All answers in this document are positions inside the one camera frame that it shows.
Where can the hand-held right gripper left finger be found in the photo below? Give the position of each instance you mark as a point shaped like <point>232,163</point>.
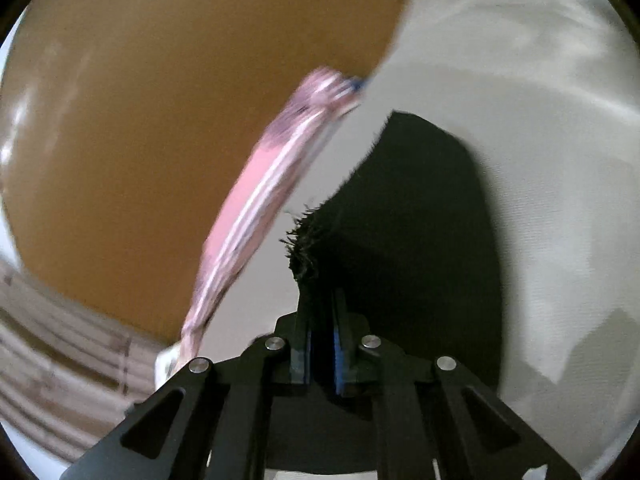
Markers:
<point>306,345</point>

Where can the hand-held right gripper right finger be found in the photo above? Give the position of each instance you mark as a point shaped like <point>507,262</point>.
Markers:
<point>341,355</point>

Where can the black pants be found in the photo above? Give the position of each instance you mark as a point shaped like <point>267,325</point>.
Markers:
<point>415,240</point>

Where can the pink tree-print pillow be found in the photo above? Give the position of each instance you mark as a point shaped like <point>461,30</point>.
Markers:
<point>225,280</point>
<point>295,145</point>

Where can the white floral pillow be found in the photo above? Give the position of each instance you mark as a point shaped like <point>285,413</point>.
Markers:
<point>167,362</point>

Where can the striped beige curtain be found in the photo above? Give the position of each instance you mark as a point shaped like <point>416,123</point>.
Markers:
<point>65,360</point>

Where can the wooden headboard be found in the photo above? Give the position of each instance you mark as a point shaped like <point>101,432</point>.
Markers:
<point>150,135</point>

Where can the beige bed sheet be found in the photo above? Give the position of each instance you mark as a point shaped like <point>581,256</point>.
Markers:
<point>550,160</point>

